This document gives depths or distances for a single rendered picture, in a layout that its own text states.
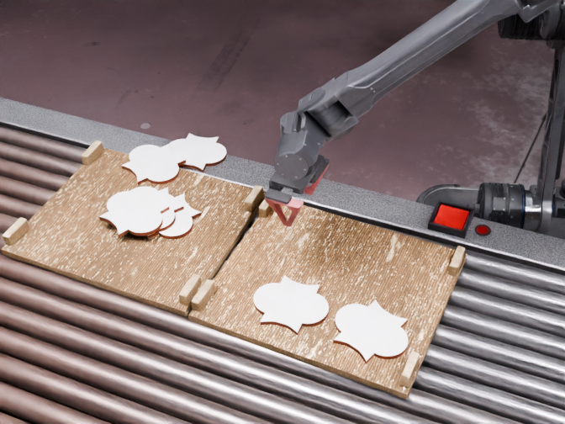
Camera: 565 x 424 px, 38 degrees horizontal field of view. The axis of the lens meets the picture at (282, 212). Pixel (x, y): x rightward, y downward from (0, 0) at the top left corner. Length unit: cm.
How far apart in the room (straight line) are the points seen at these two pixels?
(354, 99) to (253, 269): 40
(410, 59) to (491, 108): 232
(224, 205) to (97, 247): 27
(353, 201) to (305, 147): 40
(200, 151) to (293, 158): 54
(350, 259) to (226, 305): 25
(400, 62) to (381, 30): 279
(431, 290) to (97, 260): 63
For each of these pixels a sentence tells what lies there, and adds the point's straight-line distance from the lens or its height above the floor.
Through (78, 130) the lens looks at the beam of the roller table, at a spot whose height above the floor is 92.
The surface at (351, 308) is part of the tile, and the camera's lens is 147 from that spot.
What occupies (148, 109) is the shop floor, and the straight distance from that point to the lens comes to 361.
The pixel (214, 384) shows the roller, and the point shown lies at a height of 92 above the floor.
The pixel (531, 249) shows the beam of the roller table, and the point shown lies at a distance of 167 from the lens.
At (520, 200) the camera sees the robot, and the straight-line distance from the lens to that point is 255.
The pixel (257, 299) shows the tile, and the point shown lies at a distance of 149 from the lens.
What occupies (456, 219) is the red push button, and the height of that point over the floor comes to 93.
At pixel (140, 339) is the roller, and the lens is 149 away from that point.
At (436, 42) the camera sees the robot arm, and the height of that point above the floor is 139.
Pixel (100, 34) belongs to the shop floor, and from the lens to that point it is 421.
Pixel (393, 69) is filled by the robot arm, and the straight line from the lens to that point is 132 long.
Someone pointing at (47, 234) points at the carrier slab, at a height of 94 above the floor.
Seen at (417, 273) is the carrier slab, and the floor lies 94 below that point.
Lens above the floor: 206
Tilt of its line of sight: 43 degrees down
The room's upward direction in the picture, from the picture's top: 2 degrees counter-clockwise
